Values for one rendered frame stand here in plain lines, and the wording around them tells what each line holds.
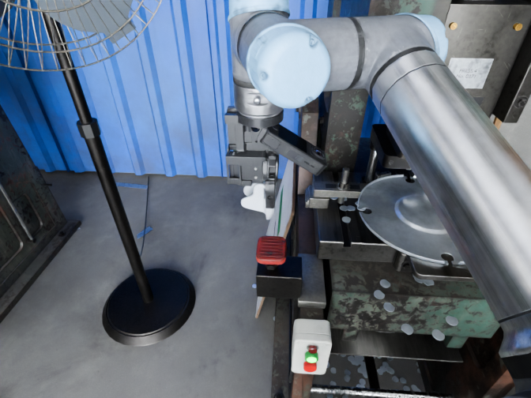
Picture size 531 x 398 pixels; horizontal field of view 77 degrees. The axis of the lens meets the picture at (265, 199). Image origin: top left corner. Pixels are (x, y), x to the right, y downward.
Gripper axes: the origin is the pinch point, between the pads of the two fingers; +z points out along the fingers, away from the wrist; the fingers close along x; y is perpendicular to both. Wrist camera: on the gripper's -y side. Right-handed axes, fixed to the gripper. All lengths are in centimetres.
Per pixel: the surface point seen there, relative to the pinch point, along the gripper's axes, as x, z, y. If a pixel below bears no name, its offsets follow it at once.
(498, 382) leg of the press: 7, 44, -55
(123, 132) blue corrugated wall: -133, 52, 98
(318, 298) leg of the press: 3.2, 20.6, -10.3
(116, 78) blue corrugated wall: -132, 20, 93
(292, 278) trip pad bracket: 3.1, 14.5, -4.6
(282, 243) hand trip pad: -0.9, 8.8, -2.2
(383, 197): -15.5, 6.7, -24.9
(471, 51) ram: -14.5, -25.2, -32.4
